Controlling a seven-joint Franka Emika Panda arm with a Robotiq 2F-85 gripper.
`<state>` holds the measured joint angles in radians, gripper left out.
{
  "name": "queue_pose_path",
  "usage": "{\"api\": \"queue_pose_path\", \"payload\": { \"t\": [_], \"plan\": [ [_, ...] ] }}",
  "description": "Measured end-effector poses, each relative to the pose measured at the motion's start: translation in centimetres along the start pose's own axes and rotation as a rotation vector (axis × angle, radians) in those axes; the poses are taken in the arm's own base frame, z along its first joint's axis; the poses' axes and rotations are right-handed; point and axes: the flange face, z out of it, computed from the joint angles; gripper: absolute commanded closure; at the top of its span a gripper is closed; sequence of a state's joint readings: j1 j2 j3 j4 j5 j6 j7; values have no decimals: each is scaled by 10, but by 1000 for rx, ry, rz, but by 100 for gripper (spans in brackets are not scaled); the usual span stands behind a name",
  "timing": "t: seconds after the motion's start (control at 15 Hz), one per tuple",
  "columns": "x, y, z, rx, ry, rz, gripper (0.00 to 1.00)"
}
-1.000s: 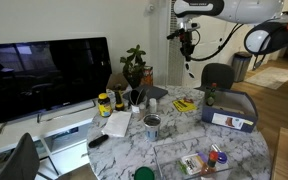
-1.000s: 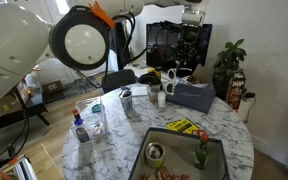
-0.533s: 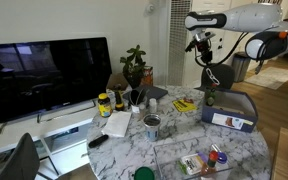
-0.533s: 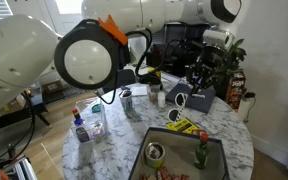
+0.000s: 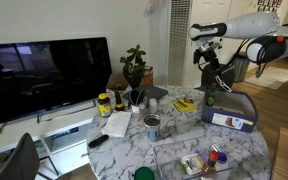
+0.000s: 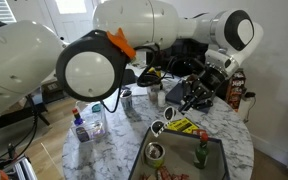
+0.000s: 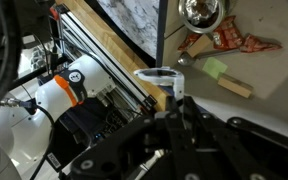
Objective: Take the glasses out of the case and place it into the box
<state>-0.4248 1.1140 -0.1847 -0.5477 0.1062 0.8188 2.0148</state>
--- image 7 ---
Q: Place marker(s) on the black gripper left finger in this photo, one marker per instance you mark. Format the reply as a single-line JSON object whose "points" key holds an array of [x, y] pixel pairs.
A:
{"points": [[130, 146]]}

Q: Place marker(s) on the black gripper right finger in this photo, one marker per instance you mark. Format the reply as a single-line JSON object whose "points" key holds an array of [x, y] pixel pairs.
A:
{"points": [[244, 153]]}

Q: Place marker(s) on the foil lined tin can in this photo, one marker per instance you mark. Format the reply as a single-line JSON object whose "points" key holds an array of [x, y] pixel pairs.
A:
{"points": [[200, 16]]}

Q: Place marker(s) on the black electronics box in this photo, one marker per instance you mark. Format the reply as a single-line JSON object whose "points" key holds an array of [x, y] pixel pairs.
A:
{"points": [[84, 128]]}

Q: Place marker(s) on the aluminium frame rail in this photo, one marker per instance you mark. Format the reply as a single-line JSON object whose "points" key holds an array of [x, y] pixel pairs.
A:
{"points": [[87, 40]]}

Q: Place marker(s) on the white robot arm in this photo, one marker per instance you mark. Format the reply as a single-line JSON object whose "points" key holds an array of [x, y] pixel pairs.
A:
{"points": [[90, 71]]}

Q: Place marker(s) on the metal spoon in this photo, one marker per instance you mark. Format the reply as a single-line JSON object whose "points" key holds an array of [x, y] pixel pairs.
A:
{"points": [[187, 59]]}

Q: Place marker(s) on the red snack packet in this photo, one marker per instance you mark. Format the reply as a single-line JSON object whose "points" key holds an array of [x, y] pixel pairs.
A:
{"points": [[229, 33], [189, 40], [259, 44]]}

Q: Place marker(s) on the small wooden block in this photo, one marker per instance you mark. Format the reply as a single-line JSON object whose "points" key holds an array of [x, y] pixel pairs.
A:
{"points": [[199, 46], [235, 86]]}

